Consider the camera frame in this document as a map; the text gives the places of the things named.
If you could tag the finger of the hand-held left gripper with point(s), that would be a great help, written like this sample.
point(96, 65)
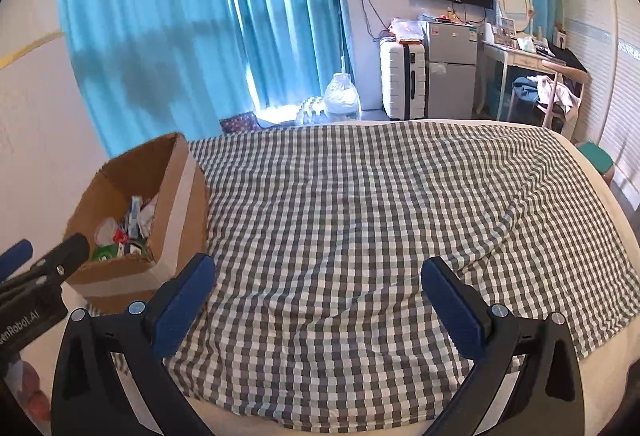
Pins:
point(17, 256)
point(65, 258)

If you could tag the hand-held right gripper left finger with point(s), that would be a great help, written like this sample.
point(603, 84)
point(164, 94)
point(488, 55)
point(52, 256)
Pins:
point(185, 306)

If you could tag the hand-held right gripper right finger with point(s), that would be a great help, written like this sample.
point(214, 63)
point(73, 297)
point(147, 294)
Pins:
point(452, 311)

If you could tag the cardboard box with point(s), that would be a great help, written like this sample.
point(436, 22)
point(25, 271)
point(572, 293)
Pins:
point(185, 226)

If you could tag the person's left hand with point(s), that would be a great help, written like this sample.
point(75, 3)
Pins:
point(30, 396)

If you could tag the green packet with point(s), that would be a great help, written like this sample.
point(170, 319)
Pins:
point(102, 253)

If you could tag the clear plastic cup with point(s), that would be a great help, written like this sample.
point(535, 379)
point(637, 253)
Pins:
point(107, 228)

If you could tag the red and white packet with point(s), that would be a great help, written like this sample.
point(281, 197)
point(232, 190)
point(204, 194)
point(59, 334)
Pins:
point(119, 235)

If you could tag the grey checked blanket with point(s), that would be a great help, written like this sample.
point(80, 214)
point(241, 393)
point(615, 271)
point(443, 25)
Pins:
point(350, 216)

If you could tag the dark patterned bag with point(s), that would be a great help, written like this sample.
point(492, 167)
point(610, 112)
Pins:
point(240, 123)

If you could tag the teal stool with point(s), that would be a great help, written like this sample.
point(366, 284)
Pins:
point(595, 159)

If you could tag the wooden chair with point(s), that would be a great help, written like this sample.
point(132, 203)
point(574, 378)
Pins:
point(550, 114)

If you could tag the pack of water bottles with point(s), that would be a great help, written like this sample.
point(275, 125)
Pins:
point(310, 112)

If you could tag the blue garment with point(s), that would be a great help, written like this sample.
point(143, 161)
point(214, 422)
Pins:
point(524, 90)

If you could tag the silver fridge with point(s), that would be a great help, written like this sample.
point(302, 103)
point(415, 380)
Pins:
point(450, 76)

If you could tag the white suitcase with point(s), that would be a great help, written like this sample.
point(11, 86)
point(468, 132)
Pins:
point(395, 81)

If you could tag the large water jug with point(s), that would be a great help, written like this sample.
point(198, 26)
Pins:
point(342, 99)

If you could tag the white garment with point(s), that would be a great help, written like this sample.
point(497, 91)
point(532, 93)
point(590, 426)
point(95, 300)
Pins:
point(560, 94)

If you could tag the wide teal curtain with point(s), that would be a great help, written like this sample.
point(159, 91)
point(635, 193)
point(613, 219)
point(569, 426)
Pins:
point(150, 16)

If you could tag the white dressing desk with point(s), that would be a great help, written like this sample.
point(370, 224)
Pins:
point(520, 59)

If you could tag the white pole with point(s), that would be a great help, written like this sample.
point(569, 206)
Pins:
point(342, 61)

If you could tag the black bag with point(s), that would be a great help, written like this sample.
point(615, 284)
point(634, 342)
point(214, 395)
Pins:
point(567, 59)

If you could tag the plastic bags pile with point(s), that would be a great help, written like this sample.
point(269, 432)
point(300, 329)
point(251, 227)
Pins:
point(406, 30)

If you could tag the oval white mirror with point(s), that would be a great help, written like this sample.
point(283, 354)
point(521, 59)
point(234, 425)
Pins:
point(515, 1)

